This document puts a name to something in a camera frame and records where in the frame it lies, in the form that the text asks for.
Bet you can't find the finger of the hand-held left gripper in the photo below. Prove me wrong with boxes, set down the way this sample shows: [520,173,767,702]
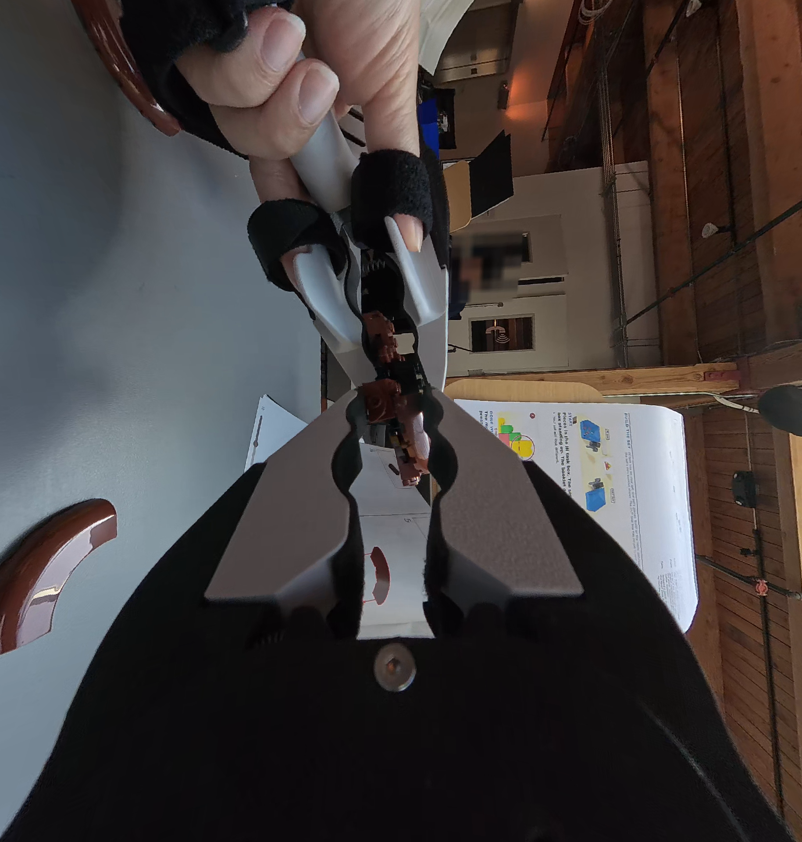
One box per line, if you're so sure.
[292,249,365,385]
[383,216,450,392]

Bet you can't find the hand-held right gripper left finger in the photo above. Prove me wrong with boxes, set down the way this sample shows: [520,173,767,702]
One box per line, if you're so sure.
[203,387,370,639]

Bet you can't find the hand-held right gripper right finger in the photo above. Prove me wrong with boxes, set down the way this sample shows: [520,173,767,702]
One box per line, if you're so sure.
[424,387,585,638]

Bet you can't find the instruction poster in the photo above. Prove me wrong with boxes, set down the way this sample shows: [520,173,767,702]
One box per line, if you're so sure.
[452,398,698,634]

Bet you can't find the black dome light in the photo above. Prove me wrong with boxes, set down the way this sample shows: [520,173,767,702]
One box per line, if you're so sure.
[758,385,802,436]

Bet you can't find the brown curved brick piece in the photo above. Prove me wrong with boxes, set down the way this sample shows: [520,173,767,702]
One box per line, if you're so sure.
[0,498,119,660]
[71,0,181,138]

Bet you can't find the grey desk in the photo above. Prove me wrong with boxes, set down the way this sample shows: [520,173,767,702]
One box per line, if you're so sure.
[0,0,326,842]

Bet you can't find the brown brick model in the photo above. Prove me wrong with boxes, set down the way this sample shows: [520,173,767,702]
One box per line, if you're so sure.
[360,311,436,489]

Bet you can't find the wooden poster board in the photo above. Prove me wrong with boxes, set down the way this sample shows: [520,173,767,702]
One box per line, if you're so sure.
[443,378,606,405]

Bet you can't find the person's left hand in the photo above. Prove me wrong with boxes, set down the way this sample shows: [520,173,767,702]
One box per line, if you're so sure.
[174,0,435,277]

